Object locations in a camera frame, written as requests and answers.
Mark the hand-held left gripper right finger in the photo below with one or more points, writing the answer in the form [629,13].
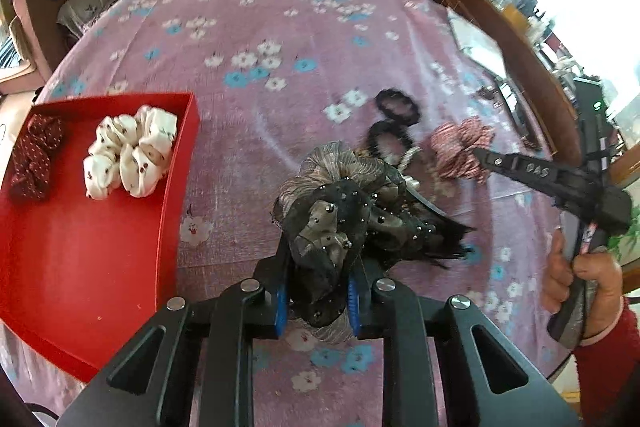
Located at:
[355,307]

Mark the small dark beaded ornament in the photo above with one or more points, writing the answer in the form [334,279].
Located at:
[486,93]

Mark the person's right hand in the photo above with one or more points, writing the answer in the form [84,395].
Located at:
[602,282]

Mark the pink sofa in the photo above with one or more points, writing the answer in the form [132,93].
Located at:
[35,37]

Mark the black hair band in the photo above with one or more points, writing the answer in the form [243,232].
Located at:
[387,139]

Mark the red tray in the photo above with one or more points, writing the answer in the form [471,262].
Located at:
[100,257]

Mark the red plaid scrunchie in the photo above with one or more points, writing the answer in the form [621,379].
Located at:
[452,147]

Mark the dark red dotted scrunchie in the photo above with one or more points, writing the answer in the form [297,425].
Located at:
[35,157]

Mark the grey organza scrunchie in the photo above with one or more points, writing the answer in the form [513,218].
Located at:
[325,227]

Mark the white phone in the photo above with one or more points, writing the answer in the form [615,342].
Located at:
[515,107]

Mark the grey floral pillow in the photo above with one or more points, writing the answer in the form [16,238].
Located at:
[85,7]

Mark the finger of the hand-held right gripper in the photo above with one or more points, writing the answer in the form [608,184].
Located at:
[495,162]

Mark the black hair claw clip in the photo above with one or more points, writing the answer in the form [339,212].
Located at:
[435,232]

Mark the white cherry print scrunchie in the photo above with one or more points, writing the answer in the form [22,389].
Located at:
[130,152]

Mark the person's right forearm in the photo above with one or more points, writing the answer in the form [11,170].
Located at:
[610,367]

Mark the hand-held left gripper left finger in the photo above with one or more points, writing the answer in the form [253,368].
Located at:
[280,307]

